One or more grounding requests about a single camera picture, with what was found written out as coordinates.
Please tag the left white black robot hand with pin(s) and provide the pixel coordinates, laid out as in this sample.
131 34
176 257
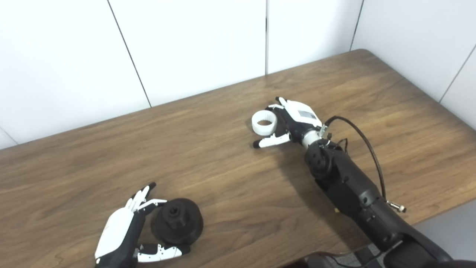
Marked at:
117 230

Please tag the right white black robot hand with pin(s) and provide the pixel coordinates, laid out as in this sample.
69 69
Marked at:
301 113

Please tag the round black part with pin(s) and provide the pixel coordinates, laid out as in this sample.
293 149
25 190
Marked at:
186 227

